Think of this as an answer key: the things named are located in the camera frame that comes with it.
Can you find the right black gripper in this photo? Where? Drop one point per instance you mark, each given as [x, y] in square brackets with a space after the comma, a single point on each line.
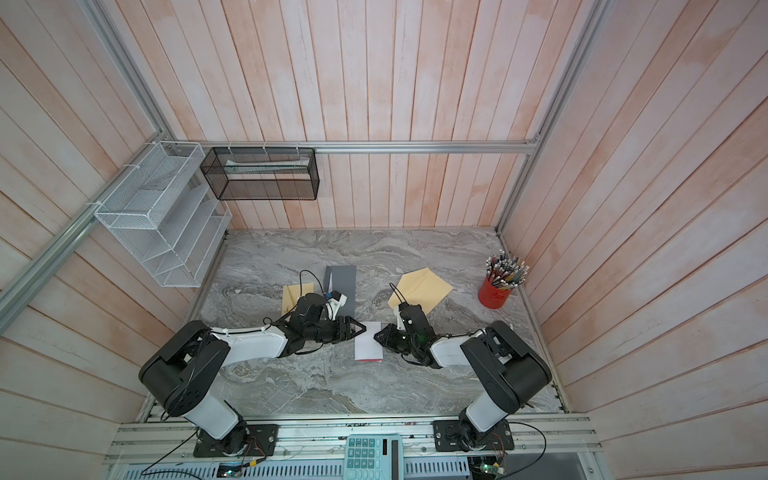
[389, 336]

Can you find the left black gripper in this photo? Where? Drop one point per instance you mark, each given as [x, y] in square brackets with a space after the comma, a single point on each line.
[342, 337]

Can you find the red bordered card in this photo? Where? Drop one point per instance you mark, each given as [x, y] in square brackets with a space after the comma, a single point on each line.
[367, 349]

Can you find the grey envelope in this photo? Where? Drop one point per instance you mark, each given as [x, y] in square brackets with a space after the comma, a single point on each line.
[344, 281]

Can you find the yellow envelope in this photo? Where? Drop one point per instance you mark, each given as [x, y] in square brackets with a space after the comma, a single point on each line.
[421, 287]
[292, 293]

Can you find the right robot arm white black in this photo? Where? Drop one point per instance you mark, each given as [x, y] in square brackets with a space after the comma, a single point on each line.
[510, 371]

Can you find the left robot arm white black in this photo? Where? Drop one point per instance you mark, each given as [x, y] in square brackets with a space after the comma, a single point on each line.
[181, 373]

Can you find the red pencil cup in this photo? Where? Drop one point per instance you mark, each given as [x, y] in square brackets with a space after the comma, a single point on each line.
[493, 293]

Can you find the teal calculator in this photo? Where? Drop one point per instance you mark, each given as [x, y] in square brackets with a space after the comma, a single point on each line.
[370, 457]

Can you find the bundle of pencils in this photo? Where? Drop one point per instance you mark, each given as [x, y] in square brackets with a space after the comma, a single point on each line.
[506, 272]

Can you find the black mesh basket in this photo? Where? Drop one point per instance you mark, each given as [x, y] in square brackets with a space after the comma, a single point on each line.
[262, 173]

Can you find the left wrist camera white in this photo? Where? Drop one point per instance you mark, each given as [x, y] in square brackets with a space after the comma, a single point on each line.
[334, 302]

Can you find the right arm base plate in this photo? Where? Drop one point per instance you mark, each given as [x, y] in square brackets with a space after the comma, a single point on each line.
[461, 436]

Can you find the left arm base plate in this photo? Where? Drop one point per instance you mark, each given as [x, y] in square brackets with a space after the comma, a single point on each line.
[252, 441]

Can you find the white wire mesh shelf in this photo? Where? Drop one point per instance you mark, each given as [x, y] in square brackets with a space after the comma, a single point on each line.
[171, 224]

